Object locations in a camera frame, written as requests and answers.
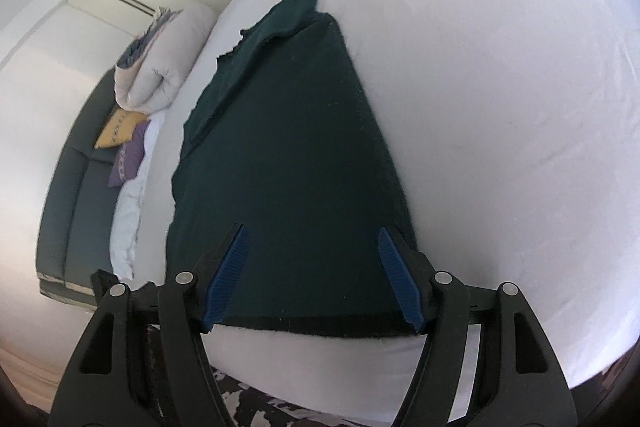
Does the dark green knit sweater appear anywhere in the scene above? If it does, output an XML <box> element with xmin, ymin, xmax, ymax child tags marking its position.
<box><xmin>166</xmin><ymin>0</ymin><xmax>417</xmax><ymax>338</ymax></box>

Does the purple patterned cushion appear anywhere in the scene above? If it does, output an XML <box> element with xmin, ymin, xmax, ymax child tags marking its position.
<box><xmin>107</xmin><ymin>120</ymin><xmax>150</xmax><ymax>187</ymax></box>

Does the white bed sheet mattress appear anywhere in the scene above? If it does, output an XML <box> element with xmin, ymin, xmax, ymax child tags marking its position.
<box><xmin>131</xmin><ymin>0</ymin><xmax>640</xmax><ymax>425</ymax></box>

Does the yellow patterned cushion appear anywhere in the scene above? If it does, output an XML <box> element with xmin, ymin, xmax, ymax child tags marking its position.
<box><xmin>93</xmin><ymin>108</ymin><xmax>148</xmax><ymax>150</ymax></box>

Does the dark green upholstered headboard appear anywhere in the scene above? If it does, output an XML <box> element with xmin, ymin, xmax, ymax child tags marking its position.
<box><xmin>35</xmin><ymin>69</ymin><xmax>119</xmax><ymax>308</ymax></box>

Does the white pillow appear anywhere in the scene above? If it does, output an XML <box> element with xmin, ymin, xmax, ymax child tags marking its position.
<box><xmin>110</xmin><ymin>109</ymin><xmax>166</xmax><ymax>281</ymax></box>

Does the grey blue folded blanket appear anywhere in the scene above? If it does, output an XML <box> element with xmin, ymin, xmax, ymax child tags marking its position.
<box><xmin>115</xmin><ymin>6</ymin><xmax>180</xmax><ymax>69</ymax></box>

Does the rolled white duvet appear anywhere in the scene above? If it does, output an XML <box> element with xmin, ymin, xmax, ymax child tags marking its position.
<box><xmin>114</xmin><ymin>3</ymin><xmax>218</xmax><ymax>115</ymax></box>

